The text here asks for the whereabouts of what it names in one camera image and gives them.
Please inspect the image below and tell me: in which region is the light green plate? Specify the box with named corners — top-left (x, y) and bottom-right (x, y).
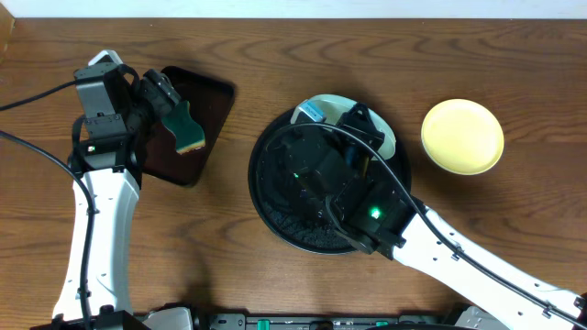
top-left (306, 93), bottom-right (397, 160)

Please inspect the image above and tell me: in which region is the green and yellow sponge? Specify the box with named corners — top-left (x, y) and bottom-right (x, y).
top-left (161, 100), bottom-right (205, 155)

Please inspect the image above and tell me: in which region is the yellow plate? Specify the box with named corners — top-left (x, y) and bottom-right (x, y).
top-left (420, 99), bottom-right (504, 176)

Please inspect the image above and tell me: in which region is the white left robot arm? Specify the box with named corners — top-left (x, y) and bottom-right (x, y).
top-left (52, 64), bottom-right (185, 322)

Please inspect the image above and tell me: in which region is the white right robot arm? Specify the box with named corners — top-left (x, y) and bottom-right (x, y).
top-left (249, 100), bottom-right (586, 329)

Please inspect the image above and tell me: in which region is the black round tray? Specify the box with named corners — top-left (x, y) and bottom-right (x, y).
top-left (247, 107), bottom-right (413, 256)

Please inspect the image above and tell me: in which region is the black rectangular water tray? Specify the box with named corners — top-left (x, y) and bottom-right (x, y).
top-left (143, 66), bottom-right (235, 187)

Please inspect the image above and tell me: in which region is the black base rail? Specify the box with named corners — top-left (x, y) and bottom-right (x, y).
top-left (137, 303), bottom-right (496, 330)

